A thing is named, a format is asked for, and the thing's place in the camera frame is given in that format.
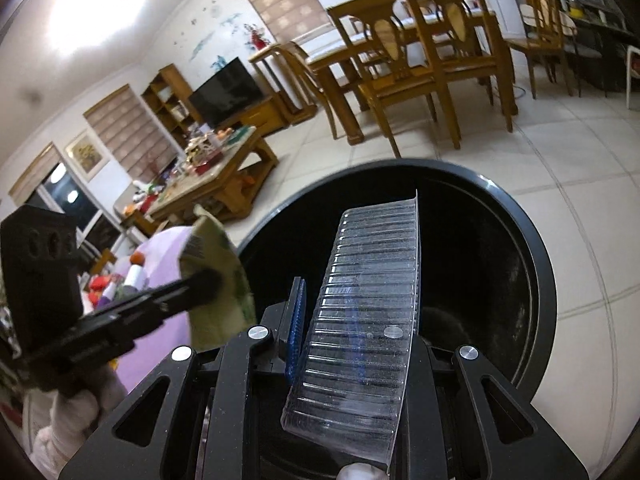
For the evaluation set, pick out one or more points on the clutter of small items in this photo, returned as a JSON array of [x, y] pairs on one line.
[[200, 152]]

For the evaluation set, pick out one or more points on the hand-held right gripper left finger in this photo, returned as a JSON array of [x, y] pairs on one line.
[[295, 332]]

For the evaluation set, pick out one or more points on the wooden bookshelf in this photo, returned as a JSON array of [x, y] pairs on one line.
[[165, 100]]

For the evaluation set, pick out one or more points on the black round bin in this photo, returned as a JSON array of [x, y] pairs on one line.
[[475, 260]]

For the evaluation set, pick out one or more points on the white purple bottle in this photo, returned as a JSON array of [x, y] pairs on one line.
[[131, 280]]

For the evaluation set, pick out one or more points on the green yellow packet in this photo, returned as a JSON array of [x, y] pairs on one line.
[[220, 255]]

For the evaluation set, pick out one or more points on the framed wall picture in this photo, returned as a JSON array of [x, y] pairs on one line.
[[87, 154]]

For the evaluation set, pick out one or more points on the red snack bag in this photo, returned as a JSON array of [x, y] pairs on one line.
[[102, 285]]

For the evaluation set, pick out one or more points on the tall wooden side stand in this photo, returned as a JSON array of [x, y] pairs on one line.
[[265, 60]]

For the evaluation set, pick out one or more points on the wooden dining chair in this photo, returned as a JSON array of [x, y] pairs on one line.
[[542, 42], [470, 60], [385, 85]]

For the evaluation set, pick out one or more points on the wooden coffee table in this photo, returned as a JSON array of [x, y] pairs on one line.
[[235, 160]]

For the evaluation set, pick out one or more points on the orange fruit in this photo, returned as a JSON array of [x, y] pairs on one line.
[[136, 259]]

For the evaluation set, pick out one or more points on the flat screen television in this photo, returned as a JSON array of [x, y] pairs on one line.
[[227, 91]]

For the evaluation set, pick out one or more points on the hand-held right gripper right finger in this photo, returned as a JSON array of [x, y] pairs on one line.
[[472, 375]]

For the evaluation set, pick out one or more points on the black cabinet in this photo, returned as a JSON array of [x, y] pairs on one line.
[[600, 45]]

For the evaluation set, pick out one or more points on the clear ribbed plastic tray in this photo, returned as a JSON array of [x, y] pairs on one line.
[[360, 285]]

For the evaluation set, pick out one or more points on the person's left hand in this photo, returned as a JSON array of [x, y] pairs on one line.
[[75, 420]]

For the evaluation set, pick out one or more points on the person's right hand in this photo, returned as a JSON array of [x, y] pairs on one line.
[[360, 472]]

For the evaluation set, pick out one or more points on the wooden armchair with curved arms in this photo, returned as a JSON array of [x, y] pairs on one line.
[[305, 77]]

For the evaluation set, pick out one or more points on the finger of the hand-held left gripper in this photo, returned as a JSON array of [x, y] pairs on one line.
[[190, 287]]

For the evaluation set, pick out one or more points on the red flower vase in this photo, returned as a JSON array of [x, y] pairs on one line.
[[257, 37]]

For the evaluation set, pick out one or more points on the wooden dining table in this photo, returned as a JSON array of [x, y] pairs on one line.
[[345, 60]]

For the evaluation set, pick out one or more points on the purple tablecloth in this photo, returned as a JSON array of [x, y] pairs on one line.
[[160, 325]]

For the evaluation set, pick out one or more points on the wooden television stand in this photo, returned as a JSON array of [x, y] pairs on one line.
[[262, 120]]

